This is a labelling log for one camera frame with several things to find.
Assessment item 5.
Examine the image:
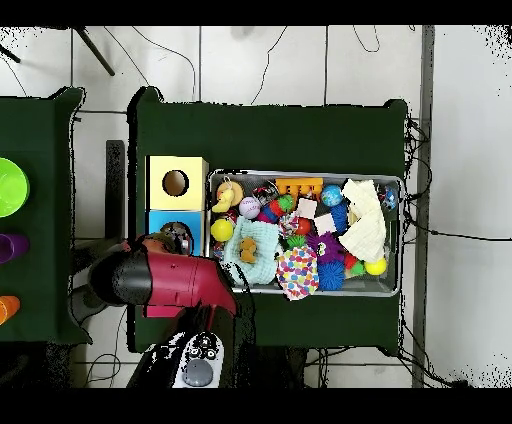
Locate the brown plush toy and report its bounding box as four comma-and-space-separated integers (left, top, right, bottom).
238, 236, 258, 264

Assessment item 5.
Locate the dark green tablecloth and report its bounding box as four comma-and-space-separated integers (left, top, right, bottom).
0, 86, 94, 346
126, 85, 409, 354

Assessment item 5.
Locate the purple spiky monster toy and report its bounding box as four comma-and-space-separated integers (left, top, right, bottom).
305, 231, 347, 265

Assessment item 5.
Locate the cream knitted cloth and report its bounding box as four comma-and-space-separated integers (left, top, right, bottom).
338, 178, 388, 263

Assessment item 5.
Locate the white toy baseball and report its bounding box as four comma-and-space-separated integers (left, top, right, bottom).
238, 196, 262, 220

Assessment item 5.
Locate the orange building brick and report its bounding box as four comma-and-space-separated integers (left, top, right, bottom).
274, 177, 324, 198

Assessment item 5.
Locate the black tripod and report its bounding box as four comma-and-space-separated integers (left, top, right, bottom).
0, 25, 116, 77

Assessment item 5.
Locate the mint green cloth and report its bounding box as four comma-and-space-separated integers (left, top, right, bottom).
222, 215, 281, 286

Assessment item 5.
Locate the lime green bowl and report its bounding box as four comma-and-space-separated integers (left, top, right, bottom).
0, 156, 31, 219

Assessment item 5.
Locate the purple cup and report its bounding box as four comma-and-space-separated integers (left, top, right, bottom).
0, 232, 31, 264

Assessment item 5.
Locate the blue spiky ball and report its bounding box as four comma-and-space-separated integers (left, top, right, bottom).
317, 259, 346, 292

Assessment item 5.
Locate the black panel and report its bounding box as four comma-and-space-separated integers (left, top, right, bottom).
104, 138, 126, 241

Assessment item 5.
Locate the polka dot cloth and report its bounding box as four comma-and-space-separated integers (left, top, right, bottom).
275, 244, 320, 301

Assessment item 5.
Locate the yellow tennis ball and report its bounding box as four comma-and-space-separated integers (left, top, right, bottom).
210, 218, 234, 242

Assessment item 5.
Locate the wooden three-hole box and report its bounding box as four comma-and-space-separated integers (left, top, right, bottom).
143, 154, 210, 319

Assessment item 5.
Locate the orange cup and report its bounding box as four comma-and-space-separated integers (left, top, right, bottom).
0, 294, 22, 326

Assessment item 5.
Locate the silver mesh bin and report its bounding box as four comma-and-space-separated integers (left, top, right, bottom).
204, 169, 402, 298

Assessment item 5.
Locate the yellow plush duck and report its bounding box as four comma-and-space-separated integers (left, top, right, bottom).
211, 188, 237, 214

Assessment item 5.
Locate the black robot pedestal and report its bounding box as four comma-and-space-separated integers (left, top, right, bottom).
257, 345, 309, 388

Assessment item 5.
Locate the thin black floor cable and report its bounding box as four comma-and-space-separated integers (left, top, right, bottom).
403, 217, 512, 242

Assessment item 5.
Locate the crushed clear plastic bottle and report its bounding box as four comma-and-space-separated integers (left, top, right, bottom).
161, 222, 194, 255

